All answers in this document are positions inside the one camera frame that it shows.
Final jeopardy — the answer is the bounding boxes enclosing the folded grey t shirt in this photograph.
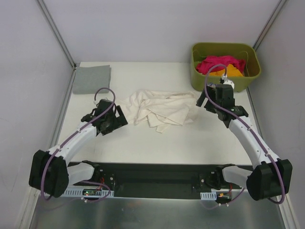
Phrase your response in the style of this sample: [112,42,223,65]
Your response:
[72,65,112,94]

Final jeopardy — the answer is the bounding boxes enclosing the white cable duct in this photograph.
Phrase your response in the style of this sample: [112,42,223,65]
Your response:
[200,191,232,200]
[61,187,114,198]

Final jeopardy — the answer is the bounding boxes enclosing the orange t shirt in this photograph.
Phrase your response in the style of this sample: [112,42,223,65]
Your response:
[209,64,244,77]

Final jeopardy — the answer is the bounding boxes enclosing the left white cable duct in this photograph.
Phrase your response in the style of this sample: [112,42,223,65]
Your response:
[61,187,114,198]

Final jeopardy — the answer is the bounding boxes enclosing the magenta pink t shirt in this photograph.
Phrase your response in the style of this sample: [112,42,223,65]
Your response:
[195,55,246,75]

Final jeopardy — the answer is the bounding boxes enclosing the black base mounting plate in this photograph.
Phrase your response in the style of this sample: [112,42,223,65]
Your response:
[68,162,248,198]

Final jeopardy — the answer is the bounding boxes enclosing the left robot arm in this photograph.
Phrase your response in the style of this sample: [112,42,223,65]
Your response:
[29,99,128,198]

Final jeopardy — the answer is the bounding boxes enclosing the right white cable duct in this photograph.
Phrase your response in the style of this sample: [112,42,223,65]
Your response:
[200,191,232,200]

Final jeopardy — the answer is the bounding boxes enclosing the olive green plastic bin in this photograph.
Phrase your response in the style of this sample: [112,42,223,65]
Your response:
[190,42,261,92]

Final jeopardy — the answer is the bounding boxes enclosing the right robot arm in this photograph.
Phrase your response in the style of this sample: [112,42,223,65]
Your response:
[196,84,293,205]

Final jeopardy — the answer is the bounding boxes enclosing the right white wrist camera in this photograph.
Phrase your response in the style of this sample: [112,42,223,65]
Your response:
[220,74,235,90]

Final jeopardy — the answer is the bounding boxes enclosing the aluminium frame rail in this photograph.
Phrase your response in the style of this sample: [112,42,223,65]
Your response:
[30,167,289,191]

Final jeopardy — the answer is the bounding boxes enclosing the cream white t shirt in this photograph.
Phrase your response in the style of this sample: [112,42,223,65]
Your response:
[116,90,198,133]

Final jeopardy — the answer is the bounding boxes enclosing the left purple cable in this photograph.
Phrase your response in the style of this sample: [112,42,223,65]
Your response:
[40,87,117,201]

